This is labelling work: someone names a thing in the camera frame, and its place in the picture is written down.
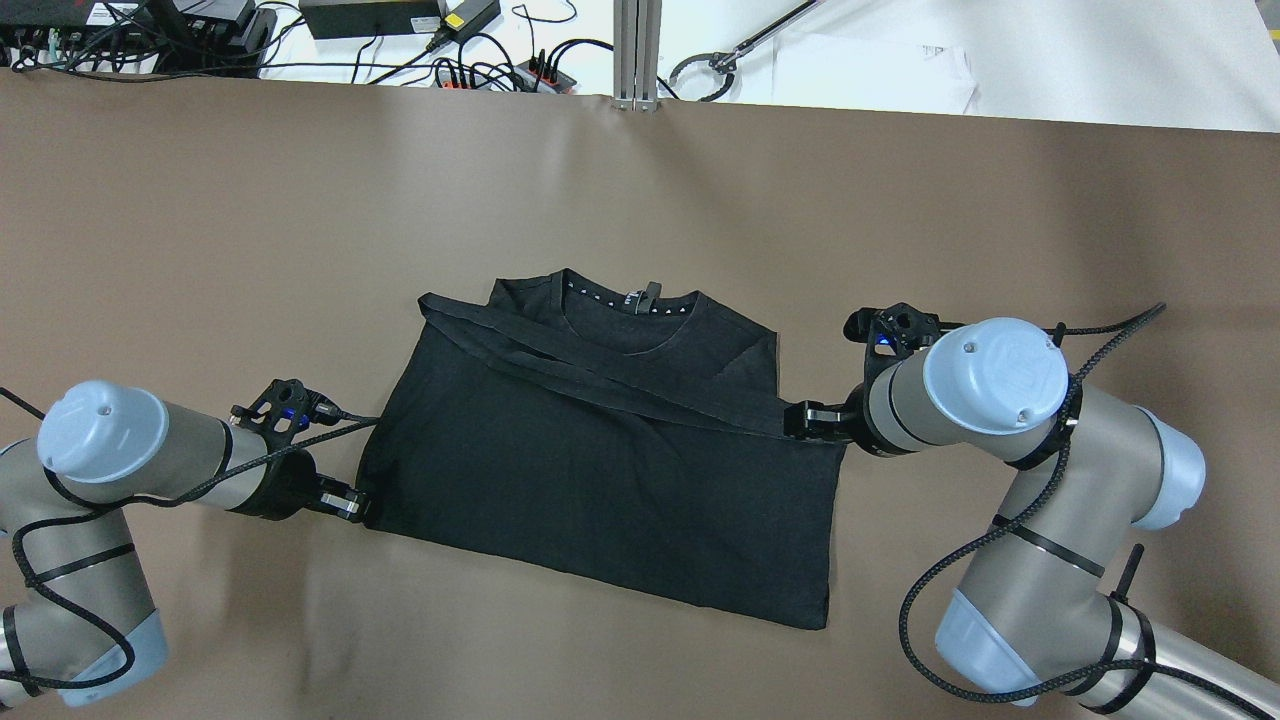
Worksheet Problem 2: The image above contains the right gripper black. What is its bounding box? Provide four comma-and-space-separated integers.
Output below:
783, 386, 901, 457

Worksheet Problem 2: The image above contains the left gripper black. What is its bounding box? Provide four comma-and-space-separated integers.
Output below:
230, 450, 369, 523

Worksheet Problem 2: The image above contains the black graphic t-shirt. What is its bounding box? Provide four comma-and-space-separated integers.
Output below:
358, 269, 845, 630

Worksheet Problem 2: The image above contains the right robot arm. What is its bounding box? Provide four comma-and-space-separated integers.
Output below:
783, 304, 1277, 719

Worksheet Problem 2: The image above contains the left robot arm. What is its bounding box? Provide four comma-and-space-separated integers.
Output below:
3, 380, 374, 711

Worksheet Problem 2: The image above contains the long grabber tool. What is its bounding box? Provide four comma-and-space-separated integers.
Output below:
659, 1, 826, 102

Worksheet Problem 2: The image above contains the black power strip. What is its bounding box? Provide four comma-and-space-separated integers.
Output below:
515, 58, 579, 95

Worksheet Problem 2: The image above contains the black power adapter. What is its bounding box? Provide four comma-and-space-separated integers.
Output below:
297, 1, 449, 40

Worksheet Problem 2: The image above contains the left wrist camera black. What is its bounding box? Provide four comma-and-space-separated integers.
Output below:
228, 379, 343, 439

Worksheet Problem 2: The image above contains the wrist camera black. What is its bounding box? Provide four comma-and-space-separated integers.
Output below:
228, 379, 343, 439
842, 304, 964, 357

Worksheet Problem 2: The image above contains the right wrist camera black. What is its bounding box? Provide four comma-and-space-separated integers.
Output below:
842, 304, 964, 357

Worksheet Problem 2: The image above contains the aluminium frame cage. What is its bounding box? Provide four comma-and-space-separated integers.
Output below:
612, 0, 662, 113

